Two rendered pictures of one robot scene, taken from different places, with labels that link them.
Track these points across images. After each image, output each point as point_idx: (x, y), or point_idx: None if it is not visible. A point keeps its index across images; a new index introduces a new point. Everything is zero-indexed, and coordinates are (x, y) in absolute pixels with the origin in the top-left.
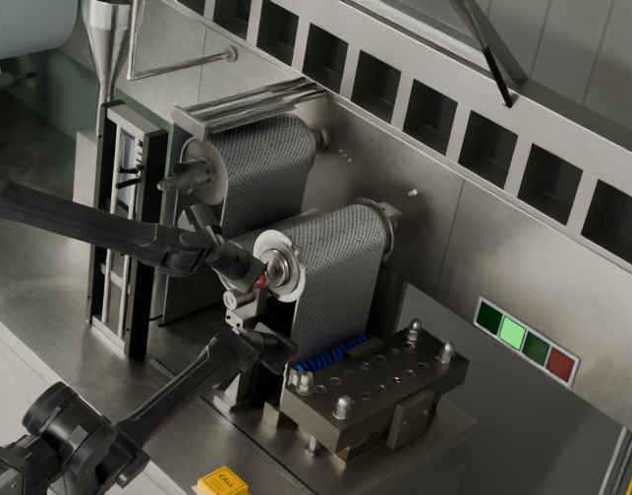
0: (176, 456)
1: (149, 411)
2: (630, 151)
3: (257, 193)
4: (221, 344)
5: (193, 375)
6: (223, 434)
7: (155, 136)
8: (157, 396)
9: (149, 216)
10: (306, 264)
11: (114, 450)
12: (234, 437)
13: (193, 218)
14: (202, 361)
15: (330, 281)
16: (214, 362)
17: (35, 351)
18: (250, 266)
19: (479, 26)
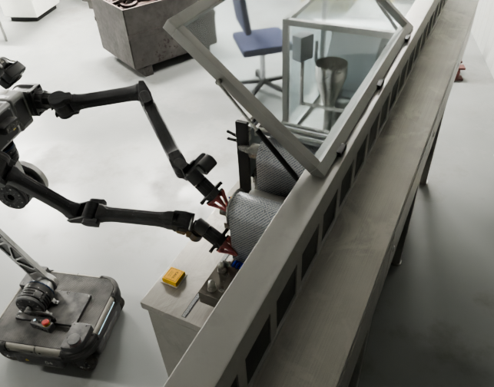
0: (188, 256)
1: (114, 210)
2: (257, 242)
3: (276, 176)
4: (173, 213)
5: (145, 213)
6: (211, 266)
7: (238, 122)
8: (124, 209)
9: (242, 160)
10: (231, 211)
11: (87, 210)
12: (211, 269)
13: (200, 158)
14: (157, 213)
15: (250, 230)
16: (160, 216)
17: (226, 196)
18: (208, 193)
19: (250, 111)
